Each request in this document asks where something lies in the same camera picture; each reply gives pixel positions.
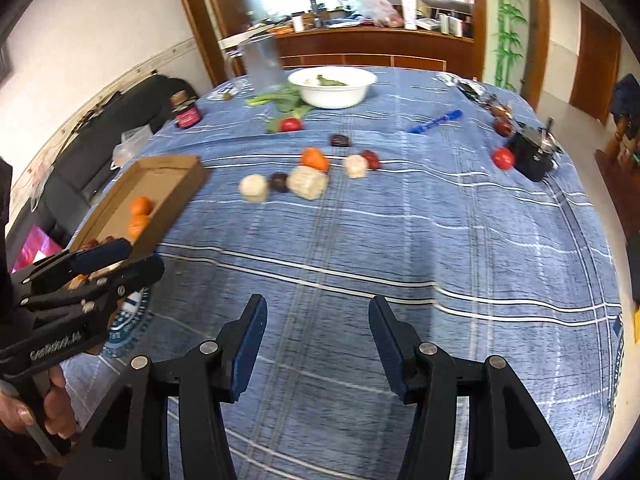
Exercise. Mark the blue marker pen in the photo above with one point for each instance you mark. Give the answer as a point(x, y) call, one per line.
point(449, 117)

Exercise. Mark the white plastic bowl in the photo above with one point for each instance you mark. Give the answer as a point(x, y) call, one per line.
point(332, 87)

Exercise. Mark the orange tangerine front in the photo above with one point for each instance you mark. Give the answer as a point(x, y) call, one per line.
point(141, 206)

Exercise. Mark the wooden sideboard cabinet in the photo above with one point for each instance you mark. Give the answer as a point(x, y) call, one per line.
point(384, 47)

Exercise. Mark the small white chunk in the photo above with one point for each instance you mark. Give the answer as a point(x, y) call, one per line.
point(355, 166)

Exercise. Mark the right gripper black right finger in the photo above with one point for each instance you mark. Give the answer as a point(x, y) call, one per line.
point(508, 436)

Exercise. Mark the pink labelled dark jar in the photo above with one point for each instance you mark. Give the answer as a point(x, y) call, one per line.
point(185, 111)

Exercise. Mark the dark plum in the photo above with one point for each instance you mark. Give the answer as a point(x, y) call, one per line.
point(278, 182)

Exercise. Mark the white round chunk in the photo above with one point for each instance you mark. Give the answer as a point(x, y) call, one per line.
point(254, 188)

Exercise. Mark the dark red date far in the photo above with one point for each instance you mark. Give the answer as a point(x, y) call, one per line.
point(340, 141)

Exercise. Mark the clear plastic bag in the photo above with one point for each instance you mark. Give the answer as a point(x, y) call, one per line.
point(132, 142)

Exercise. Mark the red date beside chunk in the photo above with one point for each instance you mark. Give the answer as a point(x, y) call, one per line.
point(372, 159)

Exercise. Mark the dark jacket on chair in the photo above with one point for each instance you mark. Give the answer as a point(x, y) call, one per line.
point(626, 100)

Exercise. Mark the black sofa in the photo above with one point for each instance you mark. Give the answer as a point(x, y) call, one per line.
point(82, 171)

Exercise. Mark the large white block chunk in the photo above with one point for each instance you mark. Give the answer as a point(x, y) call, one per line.
point(307, 182)

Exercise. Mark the orange tangerine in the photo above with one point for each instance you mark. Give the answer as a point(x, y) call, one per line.
point(315, 159)
point(141, 206)
point(137, 224)

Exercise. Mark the blue plaid tablecloth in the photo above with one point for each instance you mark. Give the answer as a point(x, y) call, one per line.
point(479, 260)

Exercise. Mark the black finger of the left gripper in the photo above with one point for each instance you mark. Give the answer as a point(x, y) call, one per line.
point(124, 280)
point(61, 268)

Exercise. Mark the wooden door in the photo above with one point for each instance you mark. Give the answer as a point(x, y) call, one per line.
point(597, 65)

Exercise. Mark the green leafy vegetable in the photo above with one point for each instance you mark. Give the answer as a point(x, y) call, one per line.
point(287, 101)

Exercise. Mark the red cherry tomato near cup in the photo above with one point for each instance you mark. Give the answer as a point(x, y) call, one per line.
point(503, 158)

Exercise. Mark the red date near table edge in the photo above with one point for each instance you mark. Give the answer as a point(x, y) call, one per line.
point(503, 126)

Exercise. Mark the brown cardboard tray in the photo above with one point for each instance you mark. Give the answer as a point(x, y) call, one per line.
point(170, 181)

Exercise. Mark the red cherry tomato near greens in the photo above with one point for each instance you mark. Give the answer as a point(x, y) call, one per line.
point(290, 124)

